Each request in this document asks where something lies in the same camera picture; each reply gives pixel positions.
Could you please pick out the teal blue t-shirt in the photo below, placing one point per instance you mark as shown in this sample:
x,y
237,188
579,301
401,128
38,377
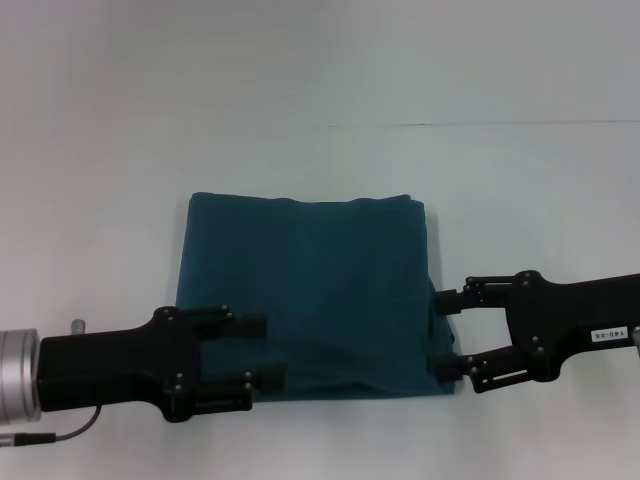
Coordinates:
x,y
310,275

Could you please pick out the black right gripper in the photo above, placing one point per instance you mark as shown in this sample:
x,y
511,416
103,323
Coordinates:
x,y
575,325

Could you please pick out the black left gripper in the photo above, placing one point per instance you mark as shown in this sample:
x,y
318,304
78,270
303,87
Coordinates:
x,y
115,370

